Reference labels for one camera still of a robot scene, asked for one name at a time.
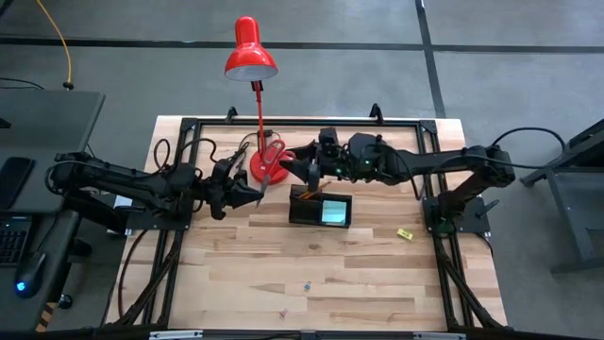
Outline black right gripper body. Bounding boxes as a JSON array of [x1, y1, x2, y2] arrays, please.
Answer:
[[307, 127, 354, 191]]

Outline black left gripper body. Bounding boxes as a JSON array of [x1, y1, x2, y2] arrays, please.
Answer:
[[202, 158, 240, 221]]

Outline red-handled scissors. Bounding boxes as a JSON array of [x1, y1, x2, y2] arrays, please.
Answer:
[[254, 138, 297, 209]]

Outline black mesh desk organizer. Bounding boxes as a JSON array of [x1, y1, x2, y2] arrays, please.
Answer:
[[288, 183, 353, 230]]

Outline teal sticky note pad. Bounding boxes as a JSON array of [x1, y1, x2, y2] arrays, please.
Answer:
[[320, 199, 348, 225]]

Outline red desk lamp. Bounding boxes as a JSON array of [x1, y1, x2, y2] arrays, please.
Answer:
[[223, 15, 293, 186]]

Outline dark grey desk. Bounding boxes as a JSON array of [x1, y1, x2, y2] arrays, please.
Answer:
[[0, 89, 106, 332]]

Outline black smartphone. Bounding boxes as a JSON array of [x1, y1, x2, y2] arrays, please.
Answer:
[[0, 156, 37, 212]]

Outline black computer mouse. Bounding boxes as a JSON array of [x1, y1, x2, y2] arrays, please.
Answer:
[[13, 251, 48, 299]]

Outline black keyboard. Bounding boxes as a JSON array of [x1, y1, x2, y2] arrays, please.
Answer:
[[0, 215, 33, 266]]

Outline black metal stand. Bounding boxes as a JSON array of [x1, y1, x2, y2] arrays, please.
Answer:
[[520, 117, 604, 276]]

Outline black aluminium table frame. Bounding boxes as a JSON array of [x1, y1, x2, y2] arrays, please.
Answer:
[[101, 116, 504, 332]]

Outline black lamp power cord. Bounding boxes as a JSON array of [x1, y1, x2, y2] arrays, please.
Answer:
[[226, 127, 283, 174]]

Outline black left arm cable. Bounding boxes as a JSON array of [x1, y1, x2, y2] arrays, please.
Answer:
[[153, 136, 223, 176]]

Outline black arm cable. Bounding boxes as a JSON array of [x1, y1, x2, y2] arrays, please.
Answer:
[[153, 136, 223, 176], [490, 126, 567, 170]]

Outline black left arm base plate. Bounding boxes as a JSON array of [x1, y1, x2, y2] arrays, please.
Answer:
[[125, 195, 194, 231]]

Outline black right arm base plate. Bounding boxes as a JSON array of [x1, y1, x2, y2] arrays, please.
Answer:
[[422, 195, 492, 235]]

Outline silver table edge bracket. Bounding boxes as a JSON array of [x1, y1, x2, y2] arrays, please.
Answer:
[[148, 330, 204, 340], [412, 331, 467, 340]]

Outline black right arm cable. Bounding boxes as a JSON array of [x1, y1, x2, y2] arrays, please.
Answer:
[[490, 126, 567, 170]]

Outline yellow cable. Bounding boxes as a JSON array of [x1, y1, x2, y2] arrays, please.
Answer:
[[35, 0, 76, 91]]

